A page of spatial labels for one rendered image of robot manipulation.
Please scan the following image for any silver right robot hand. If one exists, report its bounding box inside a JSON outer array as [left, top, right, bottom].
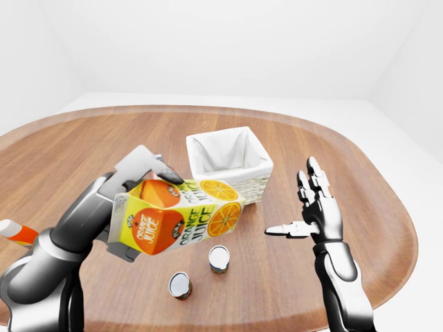
[[264, 156, 345, 246]]

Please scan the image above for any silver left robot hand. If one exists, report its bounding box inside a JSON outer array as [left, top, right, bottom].
[[50, 145, 186, 264]]

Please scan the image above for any orange juice carton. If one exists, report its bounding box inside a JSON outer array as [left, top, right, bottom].
[[107, 178, 247, 257]]

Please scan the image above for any white lined wicker basket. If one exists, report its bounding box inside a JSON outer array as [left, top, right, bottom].
[[186, 126, 274, 206]]

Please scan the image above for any orange bottle with white cap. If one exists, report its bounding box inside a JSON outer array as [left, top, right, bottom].
[[0, 219, 39, 248]]

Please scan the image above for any small tin with silver lid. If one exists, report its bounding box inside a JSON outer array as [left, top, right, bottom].
[[208, 245, 231, 275], [168, 272, 193, 301]]

